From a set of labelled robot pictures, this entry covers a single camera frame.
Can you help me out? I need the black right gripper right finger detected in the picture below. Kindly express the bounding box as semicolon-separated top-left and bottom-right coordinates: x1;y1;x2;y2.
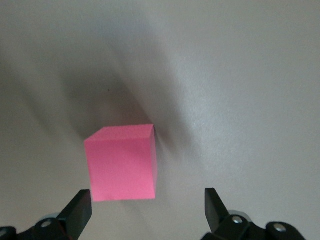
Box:
201;187;308;240

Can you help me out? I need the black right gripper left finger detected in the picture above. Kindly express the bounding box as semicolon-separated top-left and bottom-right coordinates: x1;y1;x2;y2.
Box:
0;189;93;240

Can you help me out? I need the red foam cube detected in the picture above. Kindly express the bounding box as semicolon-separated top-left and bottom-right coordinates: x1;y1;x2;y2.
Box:
84;124;159;203

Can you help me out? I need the brown paper table cover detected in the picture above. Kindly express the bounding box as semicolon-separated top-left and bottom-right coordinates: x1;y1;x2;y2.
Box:
0;0;320;240

